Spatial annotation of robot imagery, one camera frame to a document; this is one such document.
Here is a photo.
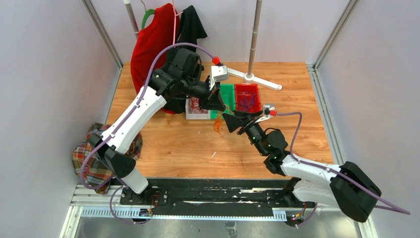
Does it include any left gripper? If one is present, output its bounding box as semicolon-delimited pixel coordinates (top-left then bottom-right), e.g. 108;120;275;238
182;75;226;112

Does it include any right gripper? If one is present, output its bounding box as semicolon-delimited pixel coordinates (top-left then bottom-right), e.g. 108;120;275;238
222;110;267;156

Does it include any purple wire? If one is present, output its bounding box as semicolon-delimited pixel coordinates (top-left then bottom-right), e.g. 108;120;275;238
237;92;258;114

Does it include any red wire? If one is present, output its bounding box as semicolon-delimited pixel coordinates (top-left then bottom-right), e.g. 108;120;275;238
188;97;209;115

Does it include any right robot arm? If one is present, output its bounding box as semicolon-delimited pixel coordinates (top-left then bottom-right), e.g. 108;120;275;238
222;111;382;222

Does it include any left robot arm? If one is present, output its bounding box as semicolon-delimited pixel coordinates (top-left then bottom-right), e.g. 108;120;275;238
89;48;228;205

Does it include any green plastic bin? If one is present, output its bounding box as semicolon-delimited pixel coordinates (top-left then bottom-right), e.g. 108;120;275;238
220;84;236;114

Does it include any red plastic bin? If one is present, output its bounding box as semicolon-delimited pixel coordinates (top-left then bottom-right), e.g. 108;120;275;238
234;84;262;113

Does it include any white plastic bin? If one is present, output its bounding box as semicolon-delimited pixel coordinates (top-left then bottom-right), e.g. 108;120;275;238
185;97;210;120

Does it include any white clothes rack stand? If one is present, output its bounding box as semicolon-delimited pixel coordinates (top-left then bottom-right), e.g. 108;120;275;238
224;0;282;91

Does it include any black shirt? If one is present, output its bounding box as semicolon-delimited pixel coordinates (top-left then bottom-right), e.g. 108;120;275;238
162;5;208;115

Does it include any red shirt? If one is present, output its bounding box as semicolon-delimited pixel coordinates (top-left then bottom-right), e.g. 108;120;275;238
130;2;179;115

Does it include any pink hanger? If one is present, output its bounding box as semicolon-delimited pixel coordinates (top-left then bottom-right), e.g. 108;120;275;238
171;0;183;45

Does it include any green hanger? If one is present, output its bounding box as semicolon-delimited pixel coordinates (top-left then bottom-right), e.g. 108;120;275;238
141;9;155;30

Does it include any plaid shirt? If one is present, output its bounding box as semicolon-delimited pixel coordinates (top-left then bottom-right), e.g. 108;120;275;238
72;123;143;194

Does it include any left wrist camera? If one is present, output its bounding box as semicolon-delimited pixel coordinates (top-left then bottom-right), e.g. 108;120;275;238
210;65;229;90

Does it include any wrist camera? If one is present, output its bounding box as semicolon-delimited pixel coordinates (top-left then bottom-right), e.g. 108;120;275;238
210;65;229;90
256;104;277;122

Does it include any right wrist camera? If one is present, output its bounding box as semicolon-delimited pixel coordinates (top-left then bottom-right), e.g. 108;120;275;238
256;104;277;122

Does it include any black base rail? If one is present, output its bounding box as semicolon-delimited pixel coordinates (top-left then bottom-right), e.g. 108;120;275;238
117;178;315;218

